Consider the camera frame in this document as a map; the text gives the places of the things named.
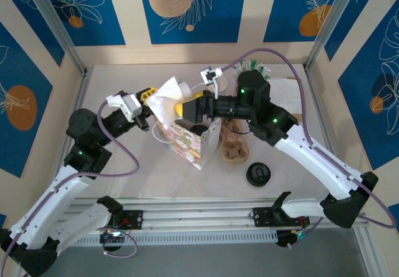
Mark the black lidded coffee cup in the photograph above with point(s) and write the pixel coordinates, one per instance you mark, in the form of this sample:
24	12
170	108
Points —
199	129
257	174

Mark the black left base electronics box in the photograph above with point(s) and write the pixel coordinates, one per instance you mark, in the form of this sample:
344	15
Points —
113	239

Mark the white paper napkin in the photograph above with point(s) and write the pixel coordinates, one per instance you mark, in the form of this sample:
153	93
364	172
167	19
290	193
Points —
165	102

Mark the green white sachet bundle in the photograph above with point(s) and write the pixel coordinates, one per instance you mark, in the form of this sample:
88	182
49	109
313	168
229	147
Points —
246	65

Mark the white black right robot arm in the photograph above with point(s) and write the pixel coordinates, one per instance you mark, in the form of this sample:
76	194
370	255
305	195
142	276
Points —
318	161

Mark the white napkin stack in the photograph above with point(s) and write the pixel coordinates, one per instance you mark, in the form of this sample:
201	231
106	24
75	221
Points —
286	93

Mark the black right base electronics box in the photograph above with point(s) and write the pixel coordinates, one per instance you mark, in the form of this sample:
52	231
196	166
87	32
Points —
283	240

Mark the white floral paper bag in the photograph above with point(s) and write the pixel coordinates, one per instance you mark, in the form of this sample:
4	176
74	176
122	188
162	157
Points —
187	146

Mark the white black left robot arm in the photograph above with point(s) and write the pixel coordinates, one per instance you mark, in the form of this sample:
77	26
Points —
53	205

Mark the black base electronics box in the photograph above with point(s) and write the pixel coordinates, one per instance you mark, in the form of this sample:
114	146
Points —
283	240
113	239

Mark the aluminium side rail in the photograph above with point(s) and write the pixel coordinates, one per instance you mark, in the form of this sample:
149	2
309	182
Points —
80	86
318	102

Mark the brown cardboard tray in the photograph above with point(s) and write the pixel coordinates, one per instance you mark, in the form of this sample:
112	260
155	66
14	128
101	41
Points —
304	114

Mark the wide aluminium base rail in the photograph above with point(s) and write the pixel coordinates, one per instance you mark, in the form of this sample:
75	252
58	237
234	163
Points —
202	217

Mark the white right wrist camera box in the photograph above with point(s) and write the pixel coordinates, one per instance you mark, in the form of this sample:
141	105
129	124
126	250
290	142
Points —
207	71

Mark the aluminium frame post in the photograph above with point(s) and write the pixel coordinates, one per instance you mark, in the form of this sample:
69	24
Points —
53	18
333	18

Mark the tan paper cup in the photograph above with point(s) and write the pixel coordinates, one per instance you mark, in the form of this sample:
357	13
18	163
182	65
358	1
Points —
220	88

